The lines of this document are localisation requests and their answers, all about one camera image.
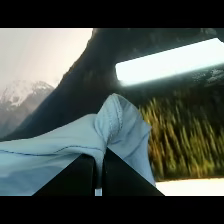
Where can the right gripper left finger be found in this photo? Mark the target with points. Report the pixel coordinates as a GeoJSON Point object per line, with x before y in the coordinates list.
{"type": "Point", "coordinates": [74, 180]}

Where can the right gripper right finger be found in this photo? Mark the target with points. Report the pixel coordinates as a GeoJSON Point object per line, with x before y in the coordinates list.
{"type": "Point", "coordinates": [124, 180]}

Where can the light blue garment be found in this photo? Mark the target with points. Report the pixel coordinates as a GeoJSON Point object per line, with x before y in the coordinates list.
{"type": "Point", "coordinates": [50, 150]}

